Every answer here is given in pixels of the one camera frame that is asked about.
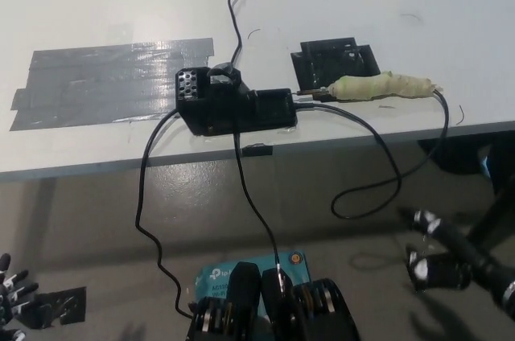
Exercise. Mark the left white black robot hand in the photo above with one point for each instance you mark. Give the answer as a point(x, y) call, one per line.
point(10, 297)

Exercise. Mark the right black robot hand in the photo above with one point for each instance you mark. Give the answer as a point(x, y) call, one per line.
point(454, 242)

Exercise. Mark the black robot torso blocks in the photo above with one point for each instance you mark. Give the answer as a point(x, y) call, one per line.
point(245, 309)

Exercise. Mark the black soldering station base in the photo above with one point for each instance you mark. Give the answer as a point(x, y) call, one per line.
point(233, 108)

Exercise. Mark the black taped stand foot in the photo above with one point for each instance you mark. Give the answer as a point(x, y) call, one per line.
point(446, 282)

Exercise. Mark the black slanted stand leg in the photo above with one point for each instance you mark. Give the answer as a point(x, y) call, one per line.
point(493, 216)

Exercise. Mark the teal tp-link box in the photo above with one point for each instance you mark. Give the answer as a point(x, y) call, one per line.
point(213, 276)

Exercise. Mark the small black tape strip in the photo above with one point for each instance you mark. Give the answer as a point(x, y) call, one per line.
point(257, 150)

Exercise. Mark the grey duct tape patch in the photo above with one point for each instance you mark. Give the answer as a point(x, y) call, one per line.
point(100, 79)

